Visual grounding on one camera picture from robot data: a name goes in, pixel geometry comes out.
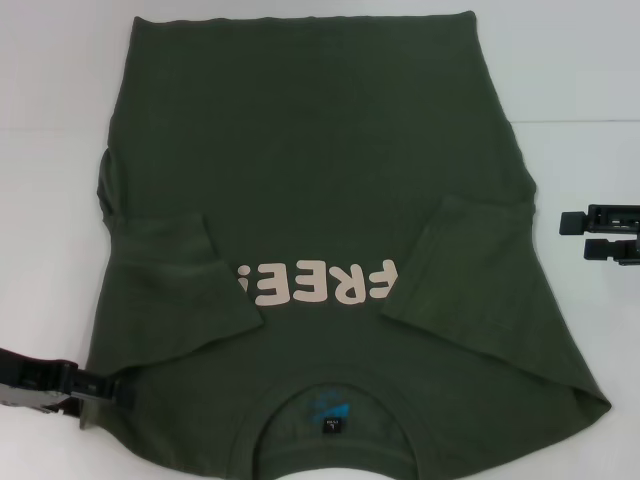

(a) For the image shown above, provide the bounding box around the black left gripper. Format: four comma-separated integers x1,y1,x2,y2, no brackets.
0,347,137,419

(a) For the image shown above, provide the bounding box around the dark green FREE! t-shirt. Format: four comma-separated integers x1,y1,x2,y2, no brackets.
77,10,614,480

